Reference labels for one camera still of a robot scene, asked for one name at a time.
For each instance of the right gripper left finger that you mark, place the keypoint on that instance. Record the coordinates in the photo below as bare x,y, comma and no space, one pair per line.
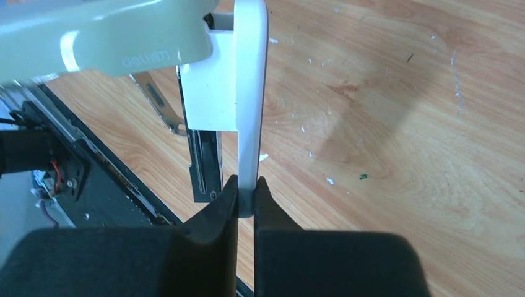
196,258

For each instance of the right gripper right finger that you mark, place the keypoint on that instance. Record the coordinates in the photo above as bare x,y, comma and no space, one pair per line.
292,261

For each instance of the grey white stapler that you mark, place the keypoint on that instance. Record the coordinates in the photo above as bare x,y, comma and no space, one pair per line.
220,58

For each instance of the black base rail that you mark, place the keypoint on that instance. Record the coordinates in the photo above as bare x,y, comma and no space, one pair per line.
70,165

